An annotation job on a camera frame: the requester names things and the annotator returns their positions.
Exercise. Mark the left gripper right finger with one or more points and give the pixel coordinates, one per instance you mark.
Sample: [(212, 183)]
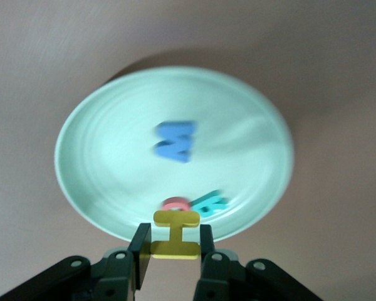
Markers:
[(208, 251)]

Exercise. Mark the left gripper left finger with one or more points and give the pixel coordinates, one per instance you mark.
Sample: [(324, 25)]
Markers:
[(141, 251)]

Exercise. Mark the yellow foam letter H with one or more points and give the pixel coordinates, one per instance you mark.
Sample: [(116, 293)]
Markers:
[(176, 233)]

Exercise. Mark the teal foam letter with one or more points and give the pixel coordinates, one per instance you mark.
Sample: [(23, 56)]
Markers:
[(210, 205)]

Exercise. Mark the red foam letter Q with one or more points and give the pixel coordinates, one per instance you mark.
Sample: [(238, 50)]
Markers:
[(175, 203)]

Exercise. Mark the blue foam letter M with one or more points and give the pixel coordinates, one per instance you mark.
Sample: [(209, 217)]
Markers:
[(175, 142)]

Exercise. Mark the green plate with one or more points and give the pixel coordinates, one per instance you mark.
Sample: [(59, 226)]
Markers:
[(112, 156)]

